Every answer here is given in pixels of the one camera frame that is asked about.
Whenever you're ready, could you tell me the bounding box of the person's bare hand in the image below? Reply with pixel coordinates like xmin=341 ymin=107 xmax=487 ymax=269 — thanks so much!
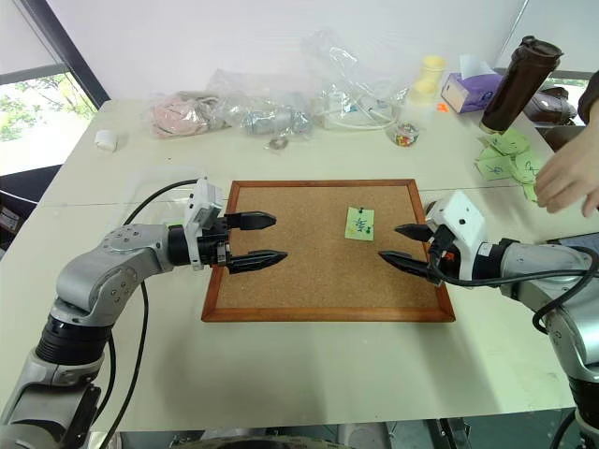
xmin=533 ymin=124 xmax=599 ymax=218

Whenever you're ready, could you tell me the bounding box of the brown travel tumbler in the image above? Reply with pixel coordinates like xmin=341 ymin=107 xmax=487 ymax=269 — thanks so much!
xmin=480 ymin=35 xmax=563 ymax=135

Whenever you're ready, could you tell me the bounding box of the clear bag with silver item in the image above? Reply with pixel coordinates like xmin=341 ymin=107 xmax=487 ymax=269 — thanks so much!
xmin=215 ymin=91 xmax=315 ymax=138

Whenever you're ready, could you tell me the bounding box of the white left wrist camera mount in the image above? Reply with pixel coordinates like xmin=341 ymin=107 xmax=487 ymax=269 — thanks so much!
xmin=182 ymin=177 xmax=226 ymax=271

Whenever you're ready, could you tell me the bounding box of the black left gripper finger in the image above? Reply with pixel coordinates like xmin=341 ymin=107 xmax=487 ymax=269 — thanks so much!
xmin=224 ymin=210 xmax=279 ymax=233
xmin=226 ymin=250 xmax=289 ymax=276

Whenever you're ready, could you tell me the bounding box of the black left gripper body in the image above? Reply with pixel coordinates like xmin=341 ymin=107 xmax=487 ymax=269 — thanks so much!
xmin=196 ymin=214 xmax=233 ymax=271

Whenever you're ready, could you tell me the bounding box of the purple tissue box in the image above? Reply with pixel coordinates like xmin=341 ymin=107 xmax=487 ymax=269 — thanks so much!
xmin=440 ymin=52 xmax=505 ymax=115

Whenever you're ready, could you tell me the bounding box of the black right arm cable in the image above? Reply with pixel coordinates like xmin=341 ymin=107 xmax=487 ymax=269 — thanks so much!
xmin=434 ymin=245 xmax=599 ymax=336

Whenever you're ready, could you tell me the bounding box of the wood-framed cork board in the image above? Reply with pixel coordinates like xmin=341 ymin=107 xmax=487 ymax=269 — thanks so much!
xmin=200 ymin=178 xmax=457 ymax=325

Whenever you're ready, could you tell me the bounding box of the small glass jar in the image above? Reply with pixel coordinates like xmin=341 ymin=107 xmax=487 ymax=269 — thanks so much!
xmin=387 ymin=120 xmax=421 ymax=149

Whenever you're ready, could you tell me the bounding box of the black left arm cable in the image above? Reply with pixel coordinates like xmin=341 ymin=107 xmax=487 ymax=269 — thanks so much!
xmin=100 ymin=179 xmax=200 ymax=449

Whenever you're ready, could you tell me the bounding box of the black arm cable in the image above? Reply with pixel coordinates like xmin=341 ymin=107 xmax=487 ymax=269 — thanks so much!
xmin=434 ymin=245 xmax=599 ymax=336
xmin=100 ymin=179 xmax=200 ymax=449

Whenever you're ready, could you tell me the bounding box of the clear bag with pink cloth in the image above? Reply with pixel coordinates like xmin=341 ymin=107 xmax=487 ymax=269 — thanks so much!
xmin=149 ymin=90 xmax=226 ymax=139

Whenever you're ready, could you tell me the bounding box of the dark furniture beside table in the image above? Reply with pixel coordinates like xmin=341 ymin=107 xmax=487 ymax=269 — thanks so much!
xmin=0 ymin=185 xmax=39 ymax=256

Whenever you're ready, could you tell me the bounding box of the black window frame beam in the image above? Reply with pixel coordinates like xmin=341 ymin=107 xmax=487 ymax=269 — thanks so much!
xmin=26 ymin=0 xmax=112 ymax=112

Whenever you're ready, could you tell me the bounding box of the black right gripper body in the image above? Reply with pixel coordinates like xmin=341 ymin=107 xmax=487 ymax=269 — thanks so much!
xmin=425 ymin=224 xmax=458 ymax=287

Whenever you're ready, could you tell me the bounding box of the person's dark sleeve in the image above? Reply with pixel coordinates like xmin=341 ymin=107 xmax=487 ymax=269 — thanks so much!
xmin=577 ymin=69 xmax=599 ymax=126

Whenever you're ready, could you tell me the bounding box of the small white roll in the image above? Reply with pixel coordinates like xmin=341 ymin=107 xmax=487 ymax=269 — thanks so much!
xmin=95 ymin=128 xmax=119 ymax=152

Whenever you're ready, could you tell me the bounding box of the green paper note with scribble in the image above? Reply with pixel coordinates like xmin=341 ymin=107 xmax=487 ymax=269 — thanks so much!
xmin=343 ymin=206 xmax=377 ymax=242

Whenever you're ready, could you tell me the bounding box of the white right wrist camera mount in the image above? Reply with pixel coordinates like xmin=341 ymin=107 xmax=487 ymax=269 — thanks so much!
xmin=423 ymin=190 xmax=489 ymax=282

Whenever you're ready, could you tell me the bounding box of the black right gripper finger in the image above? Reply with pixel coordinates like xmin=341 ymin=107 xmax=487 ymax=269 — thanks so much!
xmin=377 ymin=250 xmax=440 ymax=282
xmin=393 ymin=224 xmax=434 ymax=243

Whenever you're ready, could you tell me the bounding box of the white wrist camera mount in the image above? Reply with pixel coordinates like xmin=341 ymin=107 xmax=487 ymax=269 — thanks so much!
xmin=182 ymin=177 xmax=226 ymax=271
xmin=423 ymin=190 xmax=489 ymax=282

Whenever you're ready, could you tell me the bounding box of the clear bag with white cable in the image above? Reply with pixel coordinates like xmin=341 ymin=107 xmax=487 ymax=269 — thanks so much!
xmin=300 ymin=28 xmax=409 ymax=131

